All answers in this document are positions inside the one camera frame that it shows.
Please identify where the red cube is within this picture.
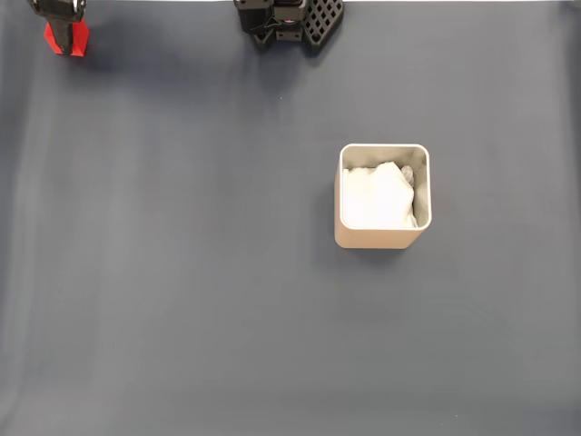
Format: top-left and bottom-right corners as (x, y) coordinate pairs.
(43, 21), (91, 58)

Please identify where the beige square box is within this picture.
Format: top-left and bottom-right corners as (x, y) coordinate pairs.
(333, 143), (433, 251)

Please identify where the white crumpled tissue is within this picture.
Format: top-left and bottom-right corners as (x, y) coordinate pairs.
(342, 162), (419, 230)

